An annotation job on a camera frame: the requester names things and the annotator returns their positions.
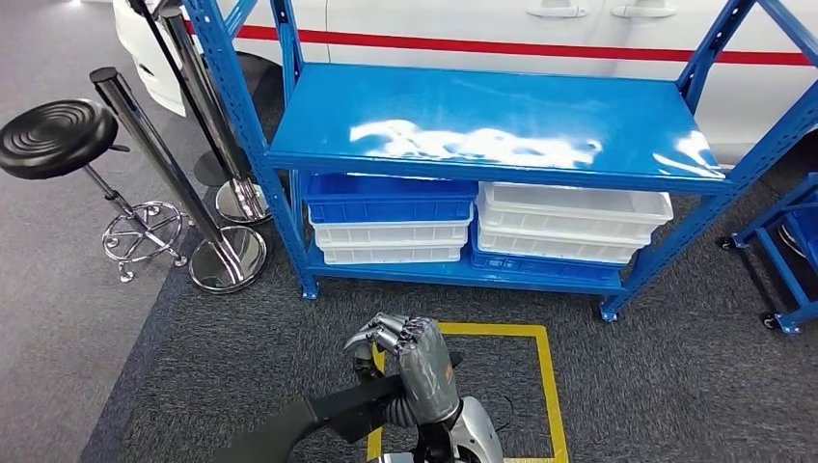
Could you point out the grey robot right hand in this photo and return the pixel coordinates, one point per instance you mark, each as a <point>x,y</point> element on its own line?
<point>425,377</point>

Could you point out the black plastic plate part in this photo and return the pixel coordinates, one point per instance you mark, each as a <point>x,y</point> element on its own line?
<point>345,406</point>

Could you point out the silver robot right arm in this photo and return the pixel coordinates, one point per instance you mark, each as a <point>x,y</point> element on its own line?
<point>476,434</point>

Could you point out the blue metal shelf rack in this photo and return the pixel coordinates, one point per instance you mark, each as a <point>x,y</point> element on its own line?
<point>447,108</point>

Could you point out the yellow floor tape square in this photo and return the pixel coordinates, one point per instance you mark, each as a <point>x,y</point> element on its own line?
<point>549,383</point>

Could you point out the white plastic bin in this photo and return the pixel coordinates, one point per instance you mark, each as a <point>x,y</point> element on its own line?
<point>390,233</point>
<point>575,204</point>
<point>390,254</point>
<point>556,246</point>

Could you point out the white car with red stripe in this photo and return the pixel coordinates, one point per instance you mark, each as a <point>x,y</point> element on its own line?
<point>447,22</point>

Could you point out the blue wheeled cart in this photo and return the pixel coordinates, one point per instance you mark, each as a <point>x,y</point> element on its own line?
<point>767,223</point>

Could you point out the black stool with chrome base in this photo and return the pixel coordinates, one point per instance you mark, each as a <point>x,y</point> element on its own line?
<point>57,137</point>

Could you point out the chrome stanchion post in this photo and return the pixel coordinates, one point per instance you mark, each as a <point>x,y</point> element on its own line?
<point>204,96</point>
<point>160,160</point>

